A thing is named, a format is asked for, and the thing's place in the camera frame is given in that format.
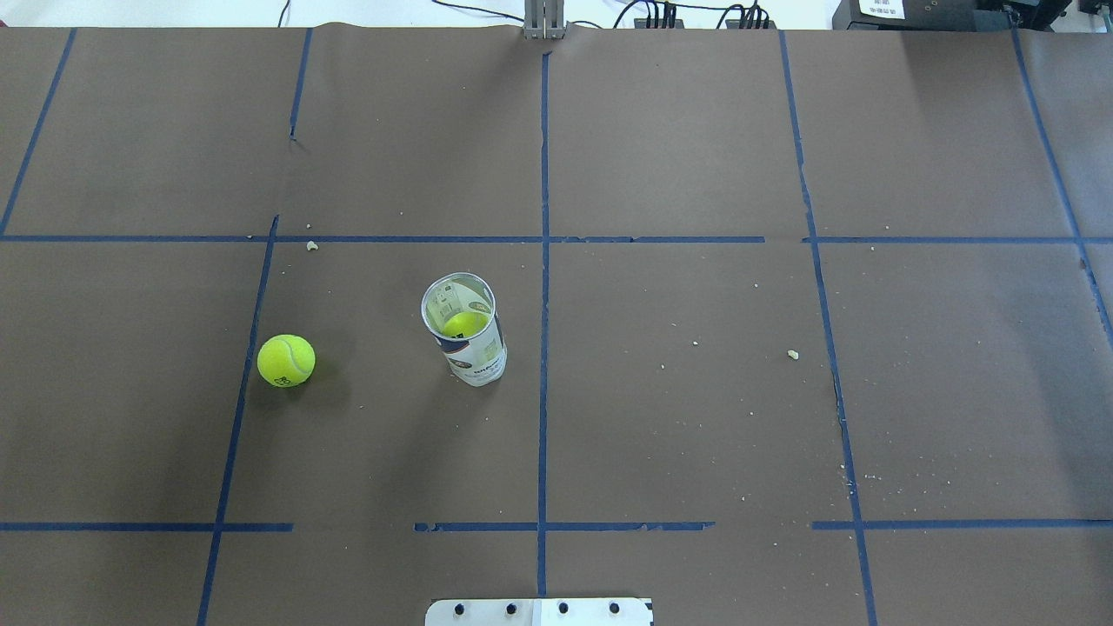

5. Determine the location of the black equipment box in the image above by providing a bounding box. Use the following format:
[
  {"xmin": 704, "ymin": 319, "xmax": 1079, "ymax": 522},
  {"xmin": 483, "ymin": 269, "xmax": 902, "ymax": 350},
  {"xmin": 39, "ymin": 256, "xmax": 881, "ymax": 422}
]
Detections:
[{"xmin": 830, "ymin": 1, "xmax": 1072, "ymax": 32}]

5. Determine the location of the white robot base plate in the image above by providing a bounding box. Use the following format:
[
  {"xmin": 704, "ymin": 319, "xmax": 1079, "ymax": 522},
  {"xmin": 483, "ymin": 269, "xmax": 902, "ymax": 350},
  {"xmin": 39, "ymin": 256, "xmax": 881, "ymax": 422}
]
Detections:
[{"xmin": 424, "ymin": 597, "xmax": 654, "ymax": 625}]

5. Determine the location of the black power strip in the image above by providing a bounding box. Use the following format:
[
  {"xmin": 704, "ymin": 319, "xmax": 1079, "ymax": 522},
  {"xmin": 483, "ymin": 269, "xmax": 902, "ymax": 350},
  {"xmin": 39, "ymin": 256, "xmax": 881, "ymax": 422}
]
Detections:
[{"xmin": 613, "ymin": 1, "xmax": 776, "ymax": 30}]

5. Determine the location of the tennis ball inside can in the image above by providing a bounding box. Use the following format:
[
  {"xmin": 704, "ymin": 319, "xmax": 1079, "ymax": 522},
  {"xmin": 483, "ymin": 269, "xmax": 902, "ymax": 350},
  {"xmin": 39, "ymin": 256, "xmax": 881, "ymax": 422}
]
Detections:
[{"xmin": 441, "ymin": 310, "xmax": 490, "ymax": 340}]

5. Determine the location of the yellow-green tennis ball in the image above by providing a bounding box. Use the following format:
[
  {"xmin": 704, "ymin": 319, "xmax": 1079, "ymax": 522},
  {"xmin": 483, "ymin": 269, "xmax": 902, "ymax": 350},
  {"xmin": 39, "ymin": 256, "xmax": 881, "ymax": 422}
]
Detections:
[{"xmin": 256, "ymin": 334, "xmax": 317, "ymax": 388}]

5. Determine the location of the clear tennis ball can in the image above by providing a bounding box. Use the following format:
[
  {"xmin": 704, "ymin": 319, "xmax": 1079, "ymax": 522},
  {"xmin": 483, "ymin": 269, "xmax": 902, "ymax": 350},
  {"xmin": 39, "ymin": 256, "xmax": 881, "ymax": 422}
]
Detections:
[{"xmin": 421, "ymin": 272, "xmax": 506, "ymax": 387}]

